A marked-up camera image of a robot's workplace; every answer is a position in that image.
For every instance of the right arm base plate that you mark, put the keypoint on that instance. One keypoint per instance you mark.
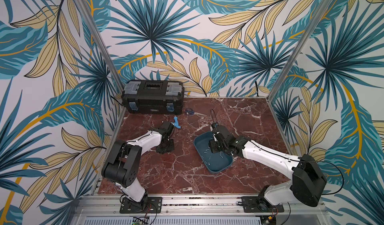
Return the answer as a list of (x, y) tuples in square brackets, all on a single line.
[(259, 205)]

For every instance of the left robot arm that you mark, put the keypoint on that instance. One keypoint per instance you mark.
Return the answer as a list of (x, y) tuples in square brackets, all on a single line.
[(122, 164)]

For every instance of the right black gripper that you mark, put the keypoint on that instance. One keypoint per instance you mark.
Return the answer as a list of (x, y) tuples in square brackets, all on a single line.
[(216, 142)]

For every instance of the blue handled scissors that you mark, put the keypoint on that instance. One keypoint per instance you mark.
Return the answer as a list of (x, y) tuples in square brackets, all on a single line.
[(191, 112)]

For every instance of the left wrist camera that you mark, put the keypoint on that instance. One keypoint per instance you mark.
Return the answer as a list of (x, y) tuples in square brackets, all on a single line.
[(167, 128)]

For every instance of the teal plastic storage tray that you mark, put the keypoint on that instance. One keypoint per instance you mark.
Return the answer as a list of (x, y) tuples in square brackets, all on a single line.
[(214, 162)]

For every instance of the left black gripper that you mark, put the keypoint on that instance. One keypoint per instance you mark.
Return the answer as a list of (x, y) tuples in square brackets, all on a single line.
[(171, 147)]

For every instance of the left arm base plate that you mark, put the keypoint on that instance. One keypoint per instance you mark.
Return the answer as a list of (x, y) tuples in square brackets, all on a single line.
[(149, 205)]

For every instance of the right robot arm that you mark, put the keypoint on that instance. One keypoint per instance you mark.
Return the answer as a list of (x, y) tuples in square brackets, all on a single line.
[(306, 180)]

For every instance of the aluminium front rail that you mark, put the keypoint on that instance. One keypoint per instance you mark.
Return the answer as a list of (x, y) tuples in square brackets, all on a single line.
[(183, 205)]

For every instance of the blue toy drill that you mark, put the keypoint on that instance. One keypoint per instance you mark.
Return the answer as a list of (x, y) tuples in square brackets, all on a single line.
[(175, 123)]

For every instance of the black plastic toolbox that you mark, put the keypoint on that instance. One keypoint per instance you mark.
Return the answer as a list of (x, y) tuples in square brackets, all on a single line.
[(160, 97)]

